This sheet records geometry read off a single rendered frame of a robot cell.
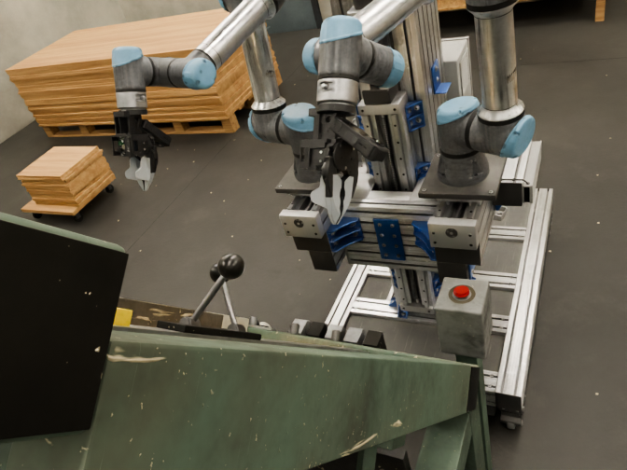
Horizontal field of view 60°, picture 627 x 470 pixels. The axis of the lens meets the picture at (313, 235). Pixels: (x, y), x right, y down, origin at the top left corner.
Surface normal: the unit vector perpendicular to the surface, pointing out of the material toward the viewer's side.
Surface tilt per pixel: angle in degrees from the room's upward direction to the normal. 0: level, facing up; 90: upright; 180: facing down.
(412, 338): 0
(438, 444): 0
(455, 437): 0
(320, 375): 90
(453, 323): 90
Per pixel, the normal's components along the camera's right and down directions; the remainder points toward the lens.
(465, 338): -0.39, 0.64
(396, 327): -0.25, -0.77
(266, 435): 0.89, 0.07
